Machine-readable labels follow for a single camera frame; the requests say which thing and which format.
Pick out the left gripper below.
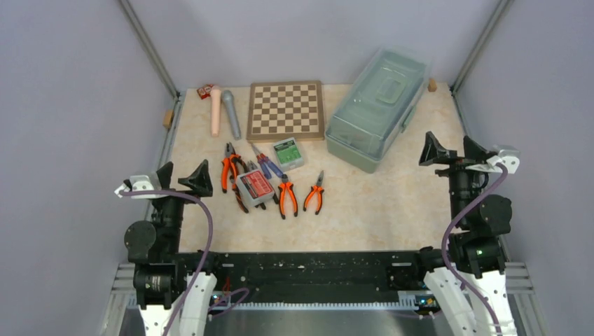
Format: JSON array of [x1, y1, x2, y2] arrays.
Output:
[[153, 157, 212, 253]]

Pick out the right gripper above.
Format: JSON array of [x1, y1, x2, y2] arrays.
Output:
[[419, 130, 490, 225]]

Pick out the red label screw box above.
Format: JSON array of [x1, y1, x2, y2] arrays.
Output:
[[235, 168, 275, 208]]

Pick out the blue handle screwdriver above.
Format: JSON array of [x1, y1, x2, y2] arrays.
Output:
[[266, 156, 284, 179]]

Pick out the green plastic toolbox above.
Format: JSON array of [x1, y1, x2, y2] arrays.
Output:
[[325, 48, 431, 174]]

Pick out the green label screw box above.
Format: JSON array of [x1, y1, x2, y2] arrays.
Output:
[[272, 137, 305, 172]]

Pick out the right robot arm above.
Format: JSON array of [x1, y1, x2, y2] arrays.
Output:
[[410, 132, 520, 335]]

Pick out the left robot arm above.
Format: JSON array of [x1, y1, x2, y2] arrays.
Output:
[[115, 160, 225, 335]]

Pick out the large orange combination pliers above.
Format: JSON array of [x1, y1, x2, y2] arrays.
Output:
[[221, 142, 248, 193]]

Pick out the left wooden block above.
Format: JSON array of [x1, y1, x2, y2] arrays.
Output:
[[163, 109, 174, 130]]

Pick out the wooden block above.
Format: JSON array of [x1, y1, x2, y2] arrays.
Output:
[[427, 78, 438, 92], [163, 109, 174, 130]]

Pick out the right wooden block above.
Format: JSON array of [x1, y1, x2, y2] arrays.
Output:
[[427, 78, 438, 92]]

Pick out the black orange striped pliers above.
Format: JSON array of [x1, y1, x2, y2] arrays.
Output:
[[233, 160, 279, 213]]

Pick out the red blue screwdriver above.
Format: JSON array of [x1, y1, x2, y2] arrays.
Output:
[[251, 143, 272, 179]]

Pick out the red small packet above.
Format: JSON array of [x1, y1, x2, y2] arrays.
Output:
[[196, 84, 214, 99]]

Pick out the pink microphone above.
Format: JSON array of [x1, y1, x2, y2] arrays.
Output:
[[210, 85, 222, 137]]

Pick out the grey microphone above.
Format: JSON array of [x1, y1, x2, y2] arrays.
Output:
[[221, 90, 242, 140]]

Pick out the orange cutting pliers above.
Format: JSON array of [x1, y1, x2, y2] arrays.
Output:
[[278, 174, 298, 220]]

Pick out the wooden chessboard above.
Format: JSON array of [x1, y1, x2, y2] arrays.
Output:
[[246, 80, 326, 143]]

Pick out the orange needle nose pliers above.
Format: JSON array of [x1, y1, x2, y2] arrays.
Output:
[[303, 170, 324, 215]]

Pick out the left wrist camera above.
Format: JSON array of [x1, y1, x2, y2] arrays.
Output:
[[114, 172, 163, 200]]

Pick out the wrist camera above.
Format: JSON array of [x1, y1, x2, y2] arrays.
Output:
[[114, 172, 163, 200], [465, 145, 520, 174]]

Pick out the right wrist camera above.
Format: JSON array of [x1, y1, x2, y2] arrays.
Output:
[[465, 145, 520, 174]]

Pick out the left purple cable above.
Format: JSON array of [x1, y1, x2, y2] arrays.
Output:
[[121, 189, 251, 336]]

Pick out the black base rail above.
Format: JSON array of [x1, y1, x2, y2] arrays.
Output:
[[202, 247, 445, 304]]

